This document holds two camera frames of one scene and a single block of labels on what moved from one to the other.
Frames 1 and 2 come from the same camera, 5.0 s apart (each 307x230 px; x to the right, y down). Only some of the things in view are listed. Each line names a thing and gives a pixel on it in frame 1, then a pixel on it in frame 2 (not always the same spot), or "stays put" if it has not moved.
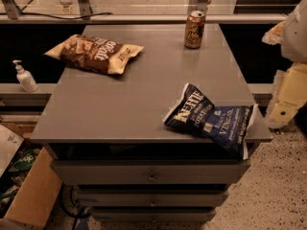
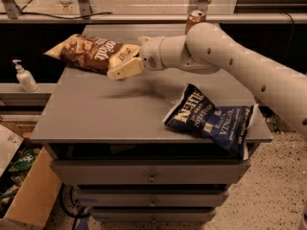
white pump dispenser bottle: [26, 78] stays put
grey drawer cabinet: [106, 137] stays put
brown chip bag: [96, 54] stays put
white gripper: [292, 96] -> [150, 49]
